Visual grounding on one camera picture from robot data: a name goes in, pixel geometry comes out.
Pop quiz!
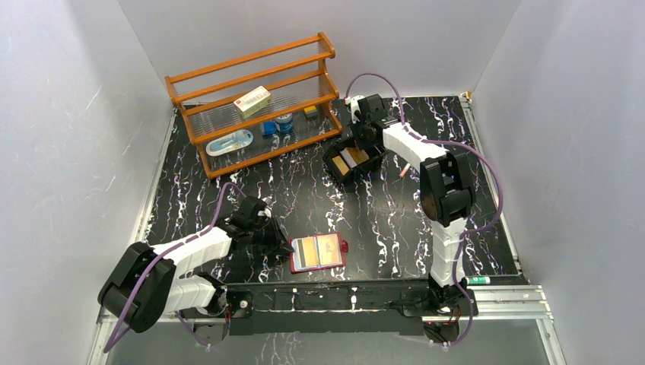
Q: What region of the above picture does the white cardboard box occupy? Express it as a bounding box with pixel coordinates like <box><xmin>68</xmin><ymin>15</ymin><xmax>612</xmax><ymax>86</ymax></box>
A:
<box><xmin>233</xmin><ymin>86</ymin><xmax>272</xmax><ymax>119</ymax></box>

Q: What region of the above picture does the white blue blister pack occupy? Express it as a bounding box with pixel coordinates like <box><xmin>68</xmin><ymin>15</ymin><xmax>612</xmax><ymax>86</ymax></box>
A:
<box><xmin>205</xmin><ymin>129</ymin><xmax>254</xmax><ymax>157</ymax></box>

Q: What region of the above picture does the small yellow black block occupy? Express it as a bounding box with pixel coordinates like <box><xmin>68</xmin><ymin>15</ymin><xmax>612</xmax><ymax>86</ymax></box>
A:
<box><xmin>303</xmin><ymin>106</ymin><xmax>319</xmax><ymax>119</ymax></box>

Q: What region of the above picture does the gold credit card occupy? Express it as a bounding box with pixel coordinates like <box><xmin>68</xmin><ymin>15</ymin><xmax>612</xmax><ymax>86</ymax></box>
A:
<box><xmin>296</xmin><ymin>236</ymin><xmax>319</xmax><ymax>268</ymax></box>
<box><xmin>316</xmin><ymin>233</ymin><xmax>342</xmax><ymax>266</ymax></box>

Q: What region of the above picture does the gold card in tray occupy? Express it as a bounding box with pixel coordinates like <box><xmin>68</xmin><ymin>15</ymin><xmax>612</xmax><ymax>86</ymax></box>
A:
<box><xmin>332</xmin><ymin>155</ymin><xmax>350</xmax><ymax>176</ymax></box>

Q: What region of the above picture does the white card stack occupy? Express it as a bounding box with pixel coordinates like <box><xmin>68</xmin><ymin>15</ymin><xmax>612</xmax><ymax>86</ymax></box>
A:
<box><xmin>340</xmin><ymin>147</ymin><xmax>370</xmax><ymax>168</ymax></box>

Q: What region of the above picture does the orange wooden shelf rack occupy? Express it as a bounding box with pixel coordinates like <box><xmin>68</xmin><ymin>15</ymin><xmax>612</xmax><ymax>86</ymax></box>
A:
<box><xmin>165</xmin><ymin>32</ymin><xmax>342</xmax><ymax>179</ymax></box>

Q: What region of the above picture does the blue white round tin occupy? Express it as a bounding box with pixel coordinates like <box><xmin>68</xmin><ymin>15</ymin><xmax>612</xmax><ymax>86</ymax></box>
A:
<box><xmin>274</xmin><ymin>113</ymin><xmax>294</xmax><ymax>133</ymax></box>

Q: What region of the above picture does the green white marker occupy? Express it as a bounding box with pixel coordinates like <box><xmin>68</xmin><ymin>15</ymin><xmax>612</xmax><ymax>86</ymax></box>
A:
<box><xmin>465</xmin><ymin>276</ymin><xmax>491</xmax><ymax>285</ymax></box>

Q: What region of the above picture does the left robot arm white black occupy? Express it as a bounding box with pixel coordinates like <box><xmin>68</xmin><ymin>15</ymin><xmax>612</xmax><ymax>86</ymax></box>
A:
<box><xmin>97</xmin><ymin>196</ymin><xmax>294</xmax><ymax>333</ymax></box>

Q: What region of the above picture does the black plastic card tray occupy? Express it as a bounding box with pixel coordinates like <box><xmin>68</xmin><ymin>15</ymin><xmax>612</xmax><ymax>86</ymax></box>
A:
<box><xmin>322</xmin><ymin>137</ymin><xmax>387</xmax><ymax>184</ymax></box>

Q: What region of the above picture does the red card holder wallet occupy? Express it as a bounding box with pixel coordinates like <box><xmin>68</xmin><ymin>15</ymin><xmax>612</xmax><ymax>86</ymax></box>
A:
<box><xmin>289</xmin><ymin>232</ymin><xmax>349</xmax><ymax>274</ymax></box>

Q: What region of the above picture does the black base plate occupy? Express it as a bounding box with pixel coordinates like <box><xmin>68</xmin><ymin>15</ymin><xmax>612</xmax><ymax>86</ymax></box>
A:
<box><xmin>179</xmin><ymin>281</ymin><xmax>477</xmax><ymax>338</ymax></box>

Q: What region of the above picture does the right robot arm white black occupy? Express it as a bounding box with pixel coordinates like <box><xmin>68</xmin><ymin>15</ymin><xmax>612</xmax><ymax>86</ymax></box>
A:
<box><xmin>344</xmin><ymin>94</ymin><xmax>475</xmax><ymax>315</ymax></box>

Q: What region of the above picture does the white orange pen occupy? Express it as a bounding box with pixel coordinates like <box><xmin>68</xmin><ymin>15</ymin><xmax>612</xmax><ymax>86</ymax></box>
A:
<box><xmin>399</xmin><ymin>163</ymin><xmax>411</xmax><ymax>178</ymax></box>

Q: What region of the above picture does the small blue box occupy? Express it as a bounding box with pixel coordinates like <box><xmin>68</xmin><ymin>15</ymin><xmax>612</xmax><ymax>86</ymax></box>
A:
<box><xmin>260</xmin><ymin>121</ymin><xmax>278</xmax><ymax>136</ymax></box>

